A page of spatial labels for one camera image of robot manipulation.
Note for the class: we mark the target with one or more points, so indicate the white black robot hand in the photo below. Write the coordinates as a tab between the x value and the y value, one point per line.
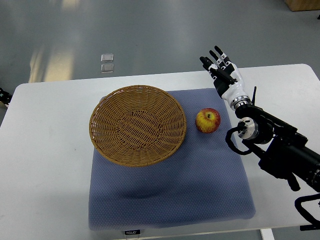
226	77

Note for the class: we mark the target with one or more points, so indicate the red yellow apple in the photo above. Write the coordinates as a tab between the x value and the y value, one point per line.
208	120

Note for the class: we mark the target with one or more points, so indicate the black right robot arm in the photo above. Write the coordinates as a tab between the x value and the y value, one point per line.
281	149

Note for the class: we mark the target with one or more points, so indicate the round wicker basket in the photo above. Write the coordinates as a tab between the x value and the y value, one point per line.
137	126

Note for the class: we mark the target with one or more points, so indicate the wooden box corner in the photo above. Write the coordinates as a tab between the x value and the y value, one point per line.
303	5

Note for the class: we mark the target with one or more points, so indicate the blue grey cushion mat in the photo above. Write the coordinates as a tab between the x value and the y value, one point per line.
203	181

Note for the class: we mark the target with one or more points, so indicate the lower floor metal plate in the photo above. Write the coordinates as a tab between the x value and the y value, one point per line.
107	68

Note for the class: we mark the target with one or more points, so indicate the floor metal plate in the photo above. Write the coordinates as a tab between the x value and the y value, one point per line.
107	68
107	57

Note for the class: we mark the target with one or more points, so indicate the upper floor metal plate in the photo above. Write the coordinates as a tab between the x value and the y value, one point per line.
107	57

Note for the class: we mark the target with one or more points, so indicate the white table leg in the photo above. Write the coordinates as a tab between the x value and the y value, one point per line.
267	234

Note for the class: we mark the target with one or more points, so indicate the black table label tag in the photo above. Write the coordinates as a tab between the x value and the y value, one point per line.
132	232

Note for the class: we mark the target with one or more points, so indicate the black object at left edge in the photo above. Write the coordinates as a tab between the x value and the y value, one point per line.
5	97

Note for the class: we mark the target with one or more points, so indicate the black bracket at lower right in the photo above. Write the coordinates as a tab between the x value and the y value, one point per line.
310	227

